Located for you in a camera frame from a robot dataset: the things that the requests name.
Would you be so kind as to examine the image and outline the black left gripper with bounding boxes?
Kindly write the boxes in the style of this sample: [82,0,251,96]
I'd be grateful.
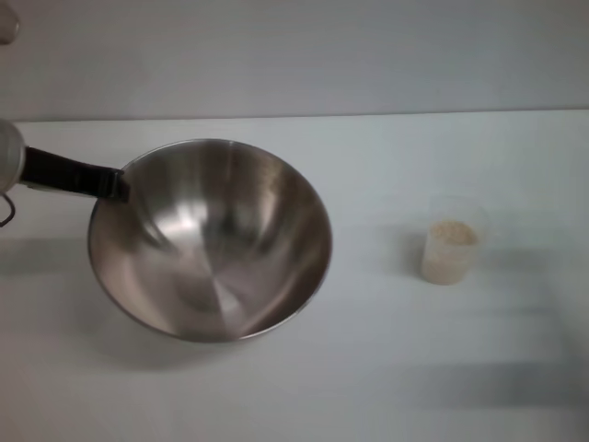
[25,145,132,205]

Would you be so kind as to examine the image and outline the stainless steel mixing bowl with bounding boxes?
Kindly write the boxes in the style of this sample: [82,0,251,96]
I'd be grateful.
[87,138,334,346]

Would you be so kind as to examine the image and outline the white rice grains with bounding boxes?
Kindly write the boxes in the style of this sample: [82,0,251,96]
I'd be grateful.
[422,219,479,285]

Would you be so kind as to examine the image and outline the clear plastic measuring cup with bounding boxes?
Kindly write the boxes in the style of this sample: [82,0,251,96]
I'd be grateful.
[420,194,490,286]

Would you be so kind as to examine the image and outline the left wrist cable with connector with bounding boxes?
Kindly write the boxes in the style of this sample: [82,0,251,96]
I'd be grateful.
[0,192,17,228]

